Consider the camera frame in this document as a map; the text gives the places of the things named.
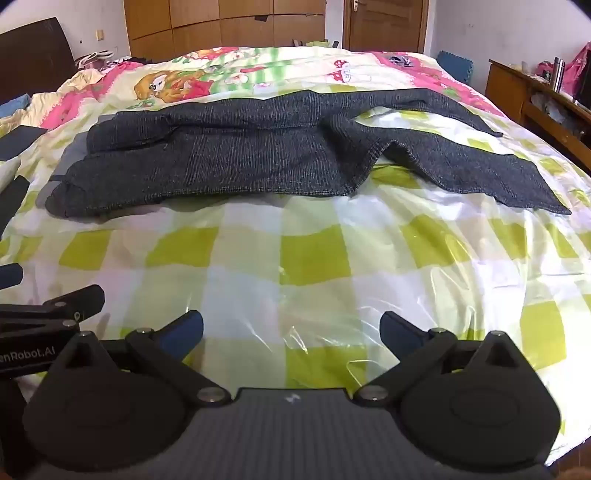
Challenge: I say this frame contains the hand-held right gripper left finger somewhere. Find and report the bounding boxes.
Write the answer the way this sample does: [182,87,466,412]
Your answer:
[46,311,232,408]

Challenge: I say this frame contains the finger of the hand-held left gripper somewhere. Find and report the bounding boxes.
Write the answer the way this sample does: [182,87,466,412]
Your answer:
[0,284,106,329]
[0,263,24,290]

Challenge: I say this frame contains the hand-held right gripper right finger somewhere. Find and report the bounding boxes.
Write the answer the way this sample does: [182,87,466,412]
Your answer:
[353,311,528,408]

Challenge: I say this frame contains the dark grey knit pants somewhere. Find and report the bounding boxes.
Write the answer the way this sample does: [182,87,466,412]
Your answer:
[45,89,573,219]

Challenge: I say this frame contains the black flat object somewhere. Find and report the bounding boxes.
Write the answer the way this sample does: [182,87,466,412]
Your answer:
[0,175,31,234]

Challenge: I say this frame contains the checked cartoon print bedsheet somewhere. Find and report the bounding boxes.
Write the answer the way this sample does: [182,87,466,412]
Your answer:
[0,44,591,467]

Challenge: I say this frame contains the dark flat case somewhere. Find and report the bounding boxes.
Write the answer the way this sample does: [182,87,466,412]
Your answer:
[0,124,49,162]

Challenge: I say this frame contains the blue cloth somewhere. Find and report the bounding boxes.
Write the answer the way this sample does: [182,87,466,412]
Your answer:
[0,93,31,119]

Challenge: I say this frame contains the dark wooden headboard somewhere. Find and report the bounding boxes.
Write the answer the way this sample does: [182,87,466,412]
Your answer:
[0,17,77,105]

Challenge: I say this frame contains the pile of clothes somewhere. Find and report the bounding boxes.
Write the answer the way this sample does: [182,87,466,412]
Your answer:
[75,50,136,71]

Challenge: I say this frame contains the wooden desk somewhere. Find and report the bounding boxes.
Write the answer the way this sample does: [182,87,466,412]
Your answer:
[485,58,591,174]

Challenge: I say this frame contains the blue foam mat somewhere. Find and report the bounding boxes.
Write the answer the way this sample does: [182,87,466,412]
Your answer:
[436,50,475,84]

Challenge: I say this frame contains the metal thermos bottle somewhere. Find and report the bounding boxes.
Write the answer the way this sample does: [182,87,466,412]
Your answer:
[549,57,565,93]

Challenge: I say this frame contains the wooden door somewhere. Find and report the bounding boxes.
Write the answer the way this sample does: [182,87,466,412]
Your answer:
[344,0,428,54]

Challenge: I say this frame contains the wooden wardrobe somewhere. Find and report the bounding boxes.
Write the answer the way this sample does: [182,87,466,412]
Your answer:
[124,0,345,63]

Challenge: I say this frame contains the pink bag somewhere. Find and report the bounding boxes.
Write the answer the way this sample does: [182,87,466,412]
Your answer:
[564,41,591,89]

